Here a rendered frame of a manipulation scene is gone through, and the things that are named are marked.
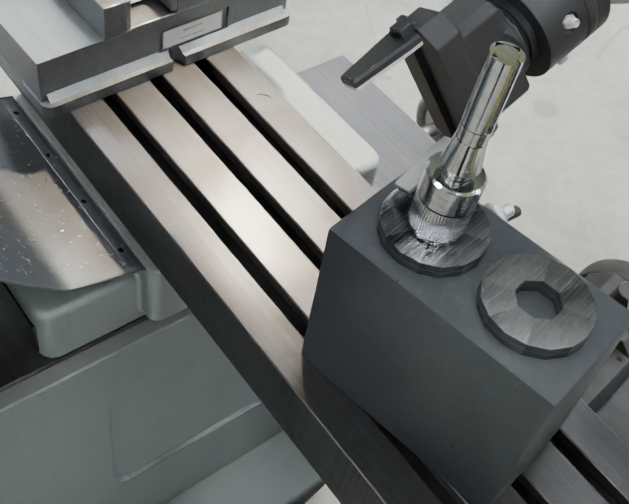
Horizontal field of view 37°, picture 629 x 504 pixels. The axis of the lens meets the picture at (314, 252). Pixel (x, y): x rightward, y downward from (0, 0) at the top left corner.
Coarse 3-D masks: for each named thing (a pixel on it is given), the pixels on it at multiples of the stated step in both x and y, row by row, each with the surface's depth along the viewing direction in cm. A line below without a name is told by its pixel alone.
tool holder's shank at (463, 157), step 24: (504, 48) 60; (480, 72) 61; (504, 72) 60; (480, 96) 62; (504, 96) 62; (480, 120) 63; (456, 144) 66; (480, 144) 65; (456, 168) 66; (480, 168) 67
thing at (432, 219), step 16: (416, 192) 71; (432, 192) 68; (416, 208) 71; (432, 208) 69; (448, 208) 68; (464, 208) 68; (416, 224) 71; (432, 224) 70; (448, 224) 70; (464, 224) 71; (432, 240) 71; (448, 240) 71
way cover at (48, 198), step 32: (0, 128) 110; (32, 128) 112; (0, 160) 106; (32, 160) 108; (0, 192) 102; (32, 192) 104; (64, 192) 106; (0, 224) 96; (32, 224) 100; (64, 224) 102; (0, 256) 91; (32, 256) 96; (64, 256) 98; (96, 256) 100; (128, 256) 101; (64, 288) 95
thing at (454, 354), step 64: (384, 192) 76; (384, 256) 72; (448, 256) 71; (512, 256) 72; (320, 320) 81; (384, 320) 75; (448, 320) 69; (512, 320) 68; (576, 320) 69; (384, 384) 80; (448, 384) 73; (512, 384) 67; (576, 384) 67; (448, 448) 78; (512, 448) 72
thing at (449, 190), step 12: (432, 156) 69; (432, 168) 68; (432, 180) 68; (444, 180) 68; (468, 180) 68; (480, 180) 68; (444, 192) 67; (456, 192) 67; (468, 192) 67; (480, 192) 68
